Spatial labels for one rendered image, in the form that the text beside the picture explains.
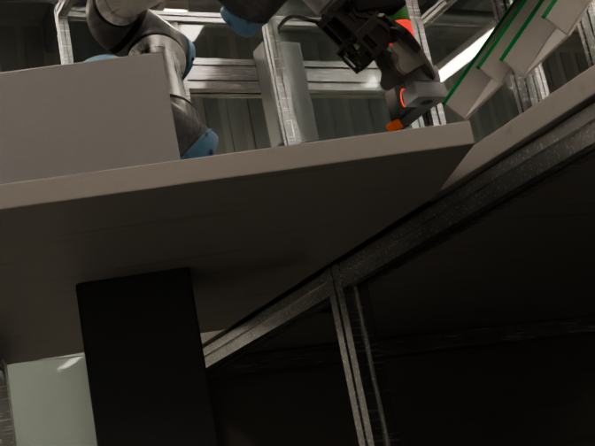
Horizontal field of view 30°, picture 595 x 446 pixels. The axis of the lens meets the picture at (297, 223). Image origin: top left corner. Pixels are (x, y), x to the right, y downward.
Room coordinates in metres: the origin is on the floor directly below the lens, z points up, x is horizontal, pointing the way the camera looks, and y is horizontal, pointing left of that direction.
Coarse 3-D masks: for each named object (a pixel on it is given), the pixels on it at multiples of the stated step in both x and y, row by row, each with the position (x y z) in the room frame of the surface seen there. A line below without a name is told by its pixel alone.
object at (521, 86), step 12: (492, 0) 1.65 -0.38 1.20; (504, 0) 1.65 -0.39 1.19; (504, 12) 1.64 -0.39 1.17; (588, 12) 1.73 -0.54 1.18; (588, 24) 1.72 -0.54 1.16; (588, 36) 1.72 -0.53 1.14; (588, 48) 1.73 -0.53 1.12; (588, 60) 1.73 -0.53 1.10; (516, 72) 1.64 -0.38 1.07; (516, 84) 1.65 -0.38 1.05; (528, 84) 1.65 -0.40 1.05; (516, 96) 1.65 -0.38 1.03; (528, 96) 1.65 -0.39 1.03; (528, 108) 1.64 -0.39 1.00
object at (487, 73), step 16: (528, 0) 1.49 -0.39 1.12; (512, 16) 1.48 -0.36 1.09; (528, 16) 1.49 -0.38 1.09; (496, 32) 1.61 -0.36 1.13; (512, 32) 1.48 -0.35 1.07; (480, 48) 1.61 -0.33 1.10; (496, 48) 1.47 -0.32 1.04; (480, 64) 1.46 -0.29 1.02; (496, 64) 1.47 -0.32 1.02; (464, 80) 1.59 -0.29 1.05; (480, 80) 1.60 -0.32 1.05; (496, 80) 1.47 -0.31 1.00; (448, 96) 1.58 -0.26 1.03; (464, 96) 1.59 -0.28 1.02; (480, 96) 1.58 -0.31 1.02; (464, 112) 1.59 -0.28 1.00
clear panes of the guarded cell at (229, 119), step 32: (480, 0) 3.16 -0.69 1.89; (192, 32) 3.07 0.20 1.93; (224, 32) 3.12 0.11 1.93; (448, 32) 3.32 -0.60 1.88; (480, 32) 3.19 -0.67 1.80; (448, 64) 3.36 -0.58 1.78; (512, 96) 3.13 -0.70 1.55; (224, 128) 3.09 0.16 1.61; (256, 128) 3.14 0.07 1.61; (480, 128) 3.29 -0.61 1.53
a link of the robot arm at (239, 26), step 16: (224, 0) 1.72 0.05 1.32; (240, 0) 1.71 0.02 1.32; (256, 0) 1.72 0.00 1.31; (272, 0) 1.72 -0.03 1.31; (224, 16) 1.75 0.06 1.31; (240, 16) 1.74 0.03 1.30; (256, 16) 1.74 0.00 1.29; (272, 16) 1.76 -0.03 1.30; (240, 32) 1.76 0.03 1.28; (256, 32) 1.78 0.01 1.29
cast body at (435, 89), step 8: (416, 72) 1.78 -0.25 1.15; (408, 80) 1.80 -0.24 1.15; (416, 80) 1.78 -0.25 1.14; (424, 80) 1.78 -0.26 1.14; (432, 80) 1.79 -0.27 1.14; (440, 80) 1.80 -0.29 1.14; (408, 88) 1.79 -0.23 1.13; (416, 88) 1.77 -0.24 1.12; (424, 88) 1.78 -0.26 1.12; (432, 88) 1.79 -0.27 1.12; (440, 88) 1.80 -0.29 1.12; (408, 96) 1.79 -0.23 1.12; (416, 96) 1.77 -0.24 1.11; (424, 96) 1.78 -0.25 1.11; (432, 96) 1.79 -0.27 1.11; (440, 96) 1.79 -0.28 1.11; (408, 104) 1.80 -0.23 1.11; (416, 104) 1.81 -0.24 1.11; (424, 104) 1.82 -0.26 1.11; (432, 104) 1.82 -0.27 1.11
